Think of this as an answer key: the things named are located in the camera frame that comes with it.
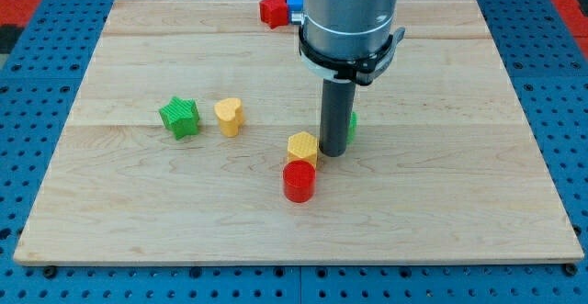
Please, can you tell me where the black clamp ring mount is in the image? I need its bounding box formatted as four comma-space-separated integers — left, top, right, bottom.
298, 27, 406, 86

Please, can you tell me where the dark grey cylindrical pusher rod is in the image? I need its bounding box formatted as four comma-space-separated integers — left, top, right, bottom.
319, 80, 356, 157

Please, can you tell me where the green circle block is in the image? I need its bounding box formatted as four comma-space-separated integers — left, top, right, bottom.
346, 111, 357, 144

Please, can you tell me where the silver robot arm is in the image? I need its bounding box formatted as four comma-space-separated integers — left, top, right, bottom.
299, 0, 405, 157

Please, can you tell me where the yellow heart block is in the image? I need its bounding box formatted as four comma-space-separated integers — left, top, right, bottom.
214, 97, 245, 137

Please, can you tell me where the yellow hexagon block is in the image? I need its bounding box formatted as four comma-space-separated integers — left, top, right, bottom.
287, 131, 318, 167

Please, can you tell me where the red cylinder block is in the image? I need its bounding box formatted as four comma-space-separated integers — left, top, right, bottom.
282, 161, 316, 203

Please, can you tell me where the blue cube block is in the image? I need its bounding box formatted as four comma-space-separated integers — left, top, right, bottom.
287, 0, 303, 12

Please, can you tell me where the red star block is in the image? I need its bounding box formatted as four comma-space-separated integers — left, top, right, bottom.
259, 0, 289, 29

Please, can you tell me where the green star block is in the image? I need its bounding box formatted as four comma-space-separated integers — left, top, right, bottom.
159, 96, 199, 140

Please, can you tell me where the wooden board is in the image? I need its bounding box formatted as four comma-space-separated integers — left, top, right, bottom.
14, 0, 584, 266

